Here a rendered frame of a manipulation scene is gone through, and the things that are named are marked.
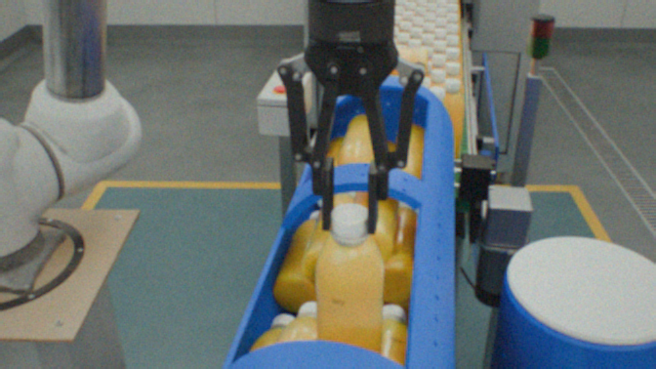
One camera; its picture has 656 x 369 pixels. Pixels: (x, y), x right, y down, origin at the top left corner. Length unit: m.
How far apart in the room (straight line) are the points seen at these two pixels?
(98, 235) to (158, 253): 1.73
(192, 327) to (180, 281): 0.30
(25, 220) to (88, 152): 0.16
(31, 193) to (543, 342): 0.87
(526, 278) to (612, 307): 0.14
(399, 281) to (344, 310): 0.30
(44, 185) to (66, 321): 0.24
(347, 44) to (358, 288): 0.26
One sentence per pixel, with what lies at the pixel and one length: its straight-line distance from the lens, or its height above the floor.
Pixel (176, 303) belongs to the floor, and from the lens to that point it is 2.75.
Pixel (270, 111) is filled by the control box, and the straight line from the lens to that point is 1.65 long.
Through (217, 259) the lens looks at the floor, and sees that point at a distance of 2.96.
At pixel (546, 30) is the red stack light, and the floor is 1.23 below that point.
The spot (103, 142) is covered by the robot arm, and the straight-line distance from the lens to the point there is 1.25.
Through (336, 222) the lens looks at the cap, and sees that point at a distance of 0.66.
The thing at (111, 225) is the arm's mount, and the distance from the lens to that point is 1.36.
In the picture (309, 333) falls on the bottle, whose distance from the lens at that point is 0.82.
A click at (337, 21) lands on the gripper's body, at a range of 0.55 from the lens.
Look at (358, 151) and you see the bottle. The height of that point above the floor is 1.16.
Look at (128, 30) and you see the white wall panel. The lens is 6.04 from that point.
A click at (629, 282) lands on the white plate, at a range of 1.20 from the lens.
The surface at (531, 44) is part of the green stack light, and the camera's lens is 1.82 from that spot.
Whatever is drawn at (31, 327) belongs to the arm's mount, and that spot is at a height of 1.01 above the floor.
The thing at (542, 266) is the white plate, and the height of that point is 1.04.
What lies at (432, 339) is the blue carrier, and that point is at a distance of 0.79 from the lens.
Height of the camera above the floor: 1.71
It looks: 29 degrees down
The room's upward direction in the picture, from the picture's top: straight up
